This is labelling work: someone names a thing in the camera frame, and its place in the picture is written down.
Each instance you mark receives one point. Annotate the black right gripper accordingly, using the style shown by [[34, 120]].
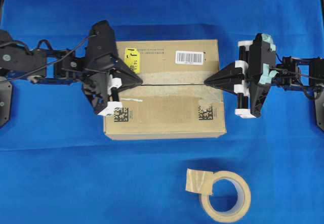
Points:
[[251, 96]]

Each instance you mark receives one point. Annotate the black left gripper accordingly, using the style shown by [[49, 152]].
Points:
[[102, 88]]

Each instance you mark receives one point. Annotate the brown cardboard box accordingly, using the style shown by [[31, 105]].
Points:
[[173, 102]]

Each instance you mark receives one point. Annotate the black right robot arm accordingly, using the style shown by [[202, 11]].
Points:
[[301, 75]]

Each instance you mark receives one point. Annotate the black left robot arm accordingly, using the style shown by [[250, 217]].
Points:
[[42, 65]]

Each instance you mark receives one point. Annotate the beige packing tape roll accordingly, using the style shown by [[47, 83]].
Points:
[[225, 196]]

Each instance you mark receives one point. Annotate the blue table cloth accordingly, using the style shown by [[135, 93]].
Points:
[[58, 166]]

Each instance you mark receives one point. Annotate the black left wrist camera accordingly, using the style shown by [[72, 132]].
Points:
[[101, 50]]

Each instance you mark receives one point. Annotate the black taped right wrist camera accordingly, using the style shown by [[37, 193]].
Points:
[[262, 59]]

